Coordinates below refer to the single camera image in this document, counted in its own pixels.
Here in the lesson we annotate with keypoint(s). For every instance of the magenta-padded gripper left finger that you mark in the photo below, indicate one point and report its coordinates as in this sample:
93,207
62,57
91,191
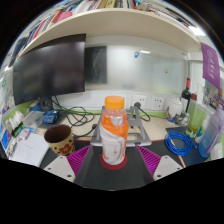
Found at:
60,168

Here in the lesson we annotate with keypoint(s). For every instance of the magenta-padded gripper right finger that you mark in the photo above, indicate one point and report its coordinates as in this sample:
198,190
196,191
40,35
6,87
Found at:
168,166

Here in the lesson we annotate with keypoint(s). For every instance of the orange-capped drink bottle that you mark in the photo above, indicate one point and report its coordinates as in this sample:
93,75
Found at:
114,130

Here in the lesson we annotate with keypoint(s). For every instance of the purple translucent water bottle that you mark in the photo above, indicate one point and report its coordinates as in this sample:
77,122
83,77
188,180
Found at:
211,136

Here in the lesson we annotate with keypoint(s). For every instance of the floral patterned ceramic mug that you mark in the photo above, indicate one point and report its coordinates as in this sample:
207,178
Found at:
61,141

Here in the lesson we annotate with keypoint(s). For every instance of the white paper sheet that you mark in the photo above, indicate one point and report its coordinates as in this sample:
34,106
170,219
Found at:
30,150

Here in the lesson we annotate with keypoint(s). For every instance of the grey metal laptop stand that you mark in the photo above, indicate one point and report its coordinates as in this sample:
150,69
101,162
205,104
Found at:
138,133

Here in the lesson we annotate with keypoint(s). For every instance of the green drinking glass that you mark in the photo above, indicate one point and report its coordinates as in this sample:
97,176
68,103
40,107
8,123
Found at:
195,123

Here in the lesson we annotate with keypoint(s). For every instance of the small blue device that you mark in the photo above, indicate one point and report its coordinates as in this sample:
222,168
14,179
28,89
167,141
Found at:
50,117

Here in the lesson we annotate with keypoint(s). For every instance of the flat round red coaster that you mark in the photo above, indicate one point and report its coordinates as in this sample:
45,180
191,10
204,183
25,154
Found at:
113,167

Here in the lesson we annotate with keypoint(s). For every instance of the black desk mat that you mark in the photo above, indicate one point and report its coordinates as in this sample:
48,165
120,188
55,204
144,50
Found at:
113,178

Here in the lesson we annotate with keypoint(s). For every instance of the clear plastic box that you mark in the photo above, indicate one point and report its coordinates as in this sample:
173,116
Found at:
33,120

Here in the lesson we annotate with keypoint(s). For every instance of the white ceramic lidded jar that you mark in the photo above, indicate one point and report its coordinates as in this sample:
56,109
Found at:
175,110

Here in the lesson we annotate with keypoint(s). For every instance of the black computer monitor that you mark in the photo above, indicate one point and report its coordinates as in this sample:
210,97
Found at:
50,66

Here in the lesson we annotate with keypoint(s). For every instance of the purple hanging banner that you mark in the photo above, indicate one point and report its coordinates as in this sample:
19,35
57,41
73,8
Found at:
210,66

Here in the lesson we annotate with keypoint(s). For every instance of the white wall socket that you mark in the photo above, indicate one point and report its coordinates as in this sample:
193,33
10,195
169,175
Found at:
140,100
157,102

